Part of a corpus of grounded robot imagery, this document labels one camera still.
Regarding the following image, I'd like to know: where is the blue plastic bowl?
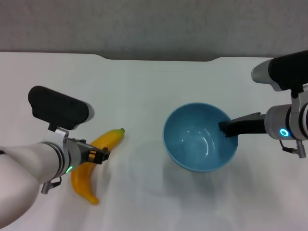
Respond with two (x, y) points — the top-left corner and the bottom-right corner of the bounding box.
(162, 103), (239, 174)

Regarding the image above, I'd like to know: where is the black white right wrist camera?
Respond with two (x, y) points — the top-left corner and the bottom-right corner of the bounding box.
(251, 50), (308, 92)

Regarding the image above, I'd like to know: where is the left arm metal cable connector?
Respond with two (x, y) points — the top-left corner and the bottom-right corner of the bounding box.
(40, 177), (62, 194)

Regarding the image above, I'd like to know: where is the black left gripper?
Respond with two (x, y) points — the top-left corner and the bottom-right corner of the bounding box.
(69, 138), (112, 167)

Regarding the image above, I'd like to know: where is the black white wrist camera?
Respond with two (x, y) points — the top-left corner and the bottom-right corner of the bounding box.
(251, 50), (308, 92)
(27, 85), (95, 131)

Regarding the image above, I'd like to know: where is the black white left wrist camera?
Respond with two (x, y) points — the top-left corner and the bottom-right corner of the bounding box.
(27, 85), (95, 131)

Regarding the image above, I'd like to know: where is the yellow banana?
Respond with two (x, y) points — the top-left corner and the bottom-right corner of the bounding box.
(71, 128), (126, 206)

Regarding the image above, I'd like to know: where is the right arm metal cable connector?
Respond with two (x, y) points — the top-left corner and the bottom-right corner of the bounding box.
(280, 139), (307, 159)

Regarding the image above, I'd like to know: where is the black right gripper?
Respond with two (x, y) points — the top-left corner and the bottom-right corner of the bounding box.
(218, 112), (268, 139)

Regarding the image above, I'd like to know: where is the arm metal cable connector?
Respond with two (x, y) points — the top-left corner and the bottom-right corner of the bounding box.
(40, 177), (62, 194)
(280, 139), (307, 159)

